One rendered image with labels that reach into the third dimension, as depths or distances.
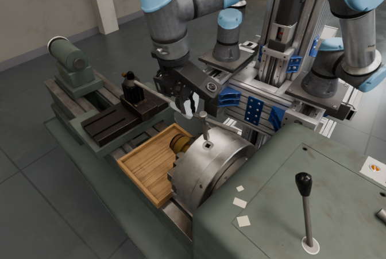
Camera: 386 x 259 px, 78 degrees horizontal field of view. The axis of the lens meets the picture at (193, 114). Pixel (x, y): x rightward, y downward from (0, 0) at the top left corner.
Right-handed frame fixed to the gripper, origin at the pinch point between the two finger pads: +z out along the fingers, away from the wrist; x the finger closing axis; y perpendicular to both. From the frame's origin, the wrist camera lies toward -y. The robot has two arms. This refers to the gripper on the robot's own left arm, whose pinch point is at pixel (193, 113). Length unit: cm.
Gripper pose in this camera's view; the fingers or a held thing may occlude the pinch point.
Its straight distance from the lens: 66.0
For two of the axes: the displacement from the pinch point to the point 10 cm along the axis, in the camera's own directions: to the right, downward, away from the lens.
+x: -5.2, 6.9, -5.0
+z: 1.3, 6.4, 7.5
